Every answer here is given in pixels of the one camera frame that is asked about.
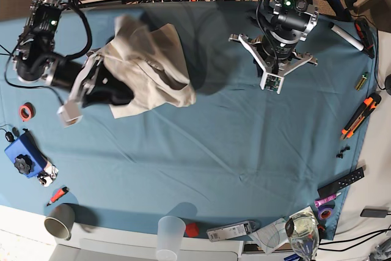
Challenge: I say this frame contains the purple glue tube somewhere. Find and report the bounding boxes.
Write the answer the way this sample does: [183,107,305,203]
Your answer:
[314,193,341,208]

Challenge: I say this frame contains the purple tape roll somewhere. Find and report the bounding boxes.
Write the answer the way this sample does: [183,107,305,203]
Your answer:
[318,204,334,220]

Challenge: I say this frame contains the red tape roll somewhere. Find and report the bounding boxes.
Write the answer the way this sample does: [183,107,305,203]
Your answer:
[19,102,35,122]

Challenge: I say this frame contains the small black screws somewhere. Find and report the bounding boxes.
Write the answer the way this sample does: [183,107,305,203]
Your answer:
[335,145,351,159]

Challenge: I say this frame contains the red black hand tool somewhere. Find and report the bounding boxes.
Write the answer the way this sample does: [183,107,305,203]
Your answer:
[354,18,375,59]

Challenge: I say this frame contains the white marker pen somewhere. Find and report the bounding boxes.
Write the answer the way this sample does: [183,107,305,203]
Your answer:
[329,22,364,51]

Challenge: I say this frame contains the grey mug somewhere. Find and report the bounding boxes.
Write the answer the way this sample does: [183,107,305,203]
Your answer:
[44,204,75,241]

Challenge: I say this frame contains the beige T-shirt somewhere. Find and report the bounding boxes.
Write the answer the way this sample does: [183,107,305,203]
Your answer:
[88,15,196,119]

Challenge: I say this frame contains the black knob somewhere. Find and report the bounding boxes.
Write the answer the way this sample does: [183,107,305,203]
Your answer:
[14,155,32,175]

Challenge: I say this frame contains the black computer mouse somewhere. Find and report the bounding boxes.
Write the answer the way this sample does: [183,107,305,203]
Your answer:
[5,131,15,143]

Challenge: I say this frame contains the packaged tool blister pack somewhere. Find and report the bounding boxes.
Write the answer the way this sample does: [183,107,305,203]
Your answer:
[206,220,260,242]

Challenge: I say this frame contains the black remote control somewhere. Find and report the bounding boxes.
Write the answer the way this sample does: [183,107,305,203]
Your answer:
[318,166,365,198]

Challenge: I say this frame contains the blue box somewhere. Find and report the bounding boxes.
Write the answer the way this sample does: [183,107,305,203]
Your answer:
[4,133,46,178]

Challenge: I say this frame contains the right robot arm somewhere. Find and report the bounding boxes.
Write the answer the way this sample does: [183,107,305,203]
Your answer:
[9,0,134,127]

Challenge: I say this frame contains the green yellow small tool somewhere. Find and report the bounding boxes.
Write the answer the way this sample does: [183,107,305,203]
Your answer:
[355,72,369,91]

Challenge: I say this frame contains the translucent plastic cup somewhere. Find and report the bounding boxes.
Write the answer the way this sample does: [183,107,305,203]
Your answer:
[156,216,186,261]

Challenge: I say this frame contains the red marker pen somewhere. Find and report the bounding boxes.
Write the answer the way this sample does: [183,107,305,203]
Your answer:
[46,186,69,207]

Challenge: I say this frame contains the orange utility knife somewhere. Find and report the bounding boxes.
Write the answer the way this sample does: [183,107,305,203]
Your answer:
[340,92,381,141]

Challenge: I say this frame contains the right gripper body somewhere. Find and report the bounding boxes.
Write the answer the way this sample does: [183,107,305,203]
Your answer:
[57,54,104,127]

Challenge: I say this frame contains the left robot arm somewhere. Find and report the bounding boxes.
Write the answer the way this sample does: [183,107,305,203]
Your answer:
[229,0,319,94]

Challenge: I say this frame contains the black phone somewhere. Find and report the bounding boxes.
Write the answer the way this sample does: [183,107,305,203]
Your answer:
[360,207,390,218]

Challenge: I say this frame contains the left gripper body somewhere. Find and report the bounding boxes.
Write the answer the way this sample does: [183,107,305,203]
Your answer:
[229,34,318,94]

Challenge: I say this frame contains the white caster wheel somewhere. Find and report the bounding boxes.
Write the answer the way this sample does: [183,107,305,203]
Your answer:
[37,164,59,187]

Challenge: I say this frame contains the blue tablecloth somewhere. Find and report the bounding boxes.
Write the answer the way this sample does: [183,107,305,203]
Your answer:
[1,2,376,233]

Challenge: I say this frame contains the wine glass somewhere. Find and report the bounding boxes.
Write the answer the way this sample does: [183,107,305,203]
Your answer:
[285,212,320,261]

